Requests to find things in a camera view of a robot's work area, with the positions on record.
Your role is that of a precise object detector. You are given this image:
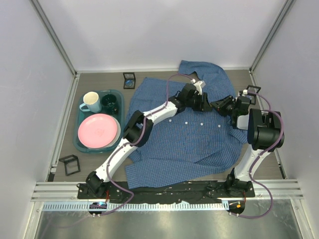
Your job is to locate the blue plaid shirt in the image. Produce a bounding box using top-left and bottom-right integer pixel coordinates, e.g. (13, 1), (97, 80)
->
(125, 61), (247, 189)

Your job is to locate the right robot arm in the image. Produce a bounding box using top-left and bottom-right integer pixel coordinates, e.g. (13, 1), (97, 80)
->
(210, 96), (284, 197)

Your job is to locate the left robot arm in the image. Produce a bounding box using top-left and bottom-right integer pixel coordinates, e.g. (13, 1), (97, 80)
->
(85, 81), (212, 198)

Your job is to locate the black display box back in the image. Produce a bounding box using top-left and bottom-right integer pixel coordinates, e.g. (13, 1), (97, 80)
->
(123, 72), (136, 89)

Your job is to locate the dark green mug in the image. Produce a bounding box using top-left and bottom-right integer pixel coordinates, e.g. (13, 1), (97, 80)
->
(101, 94), (119, 115)

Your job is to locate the teal plastic tray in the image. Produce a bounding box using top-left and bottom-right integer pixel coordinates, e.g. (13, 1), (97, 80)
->
(73, 89), (124, 153)

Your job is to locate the pink plate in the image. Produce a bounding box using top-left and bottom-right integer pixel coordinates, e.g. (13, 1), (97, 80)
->
(77, 114), (121, 149)

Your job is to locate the light blue mug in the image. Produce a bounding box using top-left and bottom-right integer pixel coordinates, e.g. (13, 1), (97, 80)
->
(79, 92), (102, 114)

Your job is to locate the black display box front-left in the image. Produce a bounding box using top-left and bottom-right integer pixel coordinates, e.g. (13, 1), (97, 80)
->
(58, 154), (81, 176)

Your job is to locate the black display box right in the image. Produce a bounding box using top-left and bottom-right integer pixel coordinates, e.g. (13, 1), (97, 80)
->
(246, 85), (261, 105)

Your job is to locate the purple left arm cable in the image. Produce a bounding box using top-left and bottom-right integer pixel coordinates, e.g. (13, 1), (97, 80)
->
(101, 74), (196, 216)

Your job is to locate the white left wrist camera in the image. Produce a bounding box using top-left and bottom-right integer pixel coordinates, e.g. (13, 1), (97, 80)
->
(191, 79), (206, 95)

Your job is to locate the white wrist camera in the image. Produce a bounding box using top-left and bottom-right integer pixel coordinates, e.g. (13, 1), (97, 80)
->
(191, 79), (206, 95)
(238, 89), (249, 96)

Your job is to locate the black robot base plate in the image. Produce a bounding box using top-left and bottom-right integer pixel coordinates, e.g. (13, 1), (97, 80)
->
(77, 180), (255, 204)

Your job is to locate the white slotted cable duct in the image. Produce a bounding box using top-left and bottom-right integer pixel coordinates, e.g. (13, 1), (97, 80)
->
(42, 201), (229, 212)

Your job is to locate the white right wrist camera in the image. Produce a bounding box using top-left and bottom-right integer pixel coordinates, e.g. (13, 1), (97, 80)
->
(238, 89), (249, 96)

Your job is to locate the aluminium frame rail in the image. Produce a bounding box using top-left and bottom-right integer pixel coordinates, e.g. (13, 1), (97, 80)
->
(29, 0), (77, 77)

